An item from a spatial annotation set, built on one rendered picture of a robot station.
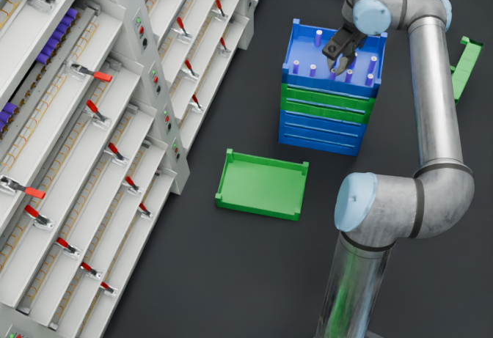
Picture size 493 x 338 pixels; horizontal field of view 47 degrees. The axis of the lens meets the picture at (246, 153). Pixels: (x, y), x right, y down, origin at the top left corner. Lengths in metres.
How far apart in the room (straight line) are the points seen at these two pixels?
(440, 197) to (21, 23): 0.80
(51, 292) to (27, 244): 0.21
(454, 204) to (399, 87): 1.27
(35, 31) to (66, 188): 0.41
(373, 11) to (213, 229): 0.98
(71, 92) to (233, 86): 1.19
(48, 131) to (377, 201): 0.64
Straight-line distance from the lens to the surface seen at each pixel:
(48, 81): 1.17
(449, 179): 1.13
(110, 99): 1.39
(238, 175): 2.09
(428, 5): 1.48
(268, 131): 2.17
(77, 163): 1.33
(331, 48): 1.62
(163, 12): 1.53
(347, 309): 1.27
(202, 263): 1.98
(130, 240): 1.86
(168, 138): 1.75
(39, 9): 1.05
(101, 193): 1.50
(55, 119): 1.16
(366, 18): 1.45
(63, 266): 1.46
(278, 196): 2.05
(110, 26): 1.26
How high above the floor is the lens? 1.89
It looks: 62 degrees down
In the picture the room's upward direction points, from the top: 3 degrees counter-clockwise
